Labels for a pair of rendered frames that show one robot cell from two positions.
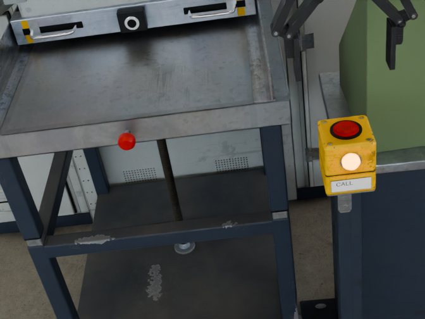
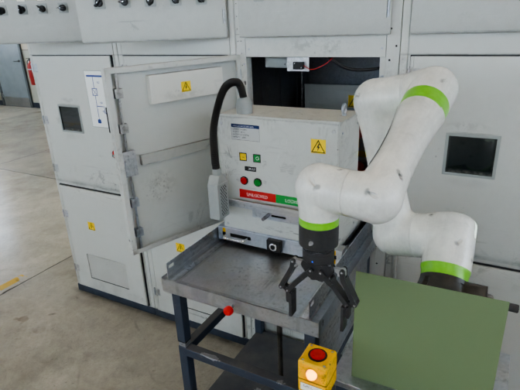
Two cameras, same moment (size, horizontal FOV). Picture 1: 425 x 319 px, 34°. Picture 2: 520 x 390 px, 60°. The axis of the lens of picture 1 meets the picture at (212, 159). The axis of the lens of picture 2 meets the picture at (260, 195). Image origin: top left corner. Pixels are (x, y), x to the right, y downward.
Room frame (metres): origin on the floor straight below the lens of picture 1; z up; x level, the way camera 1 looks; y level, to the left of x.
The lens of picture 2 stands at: (-0.04, -0.48, 1.72)
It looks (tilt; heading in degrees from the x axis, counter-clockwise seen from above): 21 degrees down; 24
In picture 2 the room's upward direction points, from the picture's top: 2 degrees counter-clockwise
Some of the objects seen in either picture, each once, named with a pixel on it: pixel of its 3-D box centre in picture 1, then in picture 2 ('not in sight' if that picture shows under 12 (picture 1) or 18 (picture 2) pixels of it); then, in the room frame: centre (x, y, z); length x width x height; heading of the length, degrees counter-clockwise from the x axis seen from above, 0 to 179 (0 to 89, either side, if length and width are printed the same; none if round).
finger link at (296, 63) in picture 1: (296, 56); (292, 302); (0.87, -0.14, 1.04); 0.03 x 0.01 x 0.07; 175
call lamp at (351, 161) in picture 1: (351, 163); (310, 376); (0.82, -0.21, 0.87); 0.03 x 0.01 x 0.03; 85
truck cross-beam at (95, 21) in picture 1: (133, 12); (278, 241); (1.44, 0.12, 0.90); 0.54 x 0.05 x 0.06; 85
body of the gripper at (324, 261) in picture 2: not in sight; (318, 261); (0.87, -0.21, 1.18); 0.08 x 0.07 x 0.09; 85
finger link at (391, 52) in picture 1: (391, 43); (343, 316); (0.86, -0.28, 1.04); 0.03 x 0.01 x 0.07; 175
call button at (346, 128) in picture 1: (346, 131); (317, 355); (0.87, -0.21, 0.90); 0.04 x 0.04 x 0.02
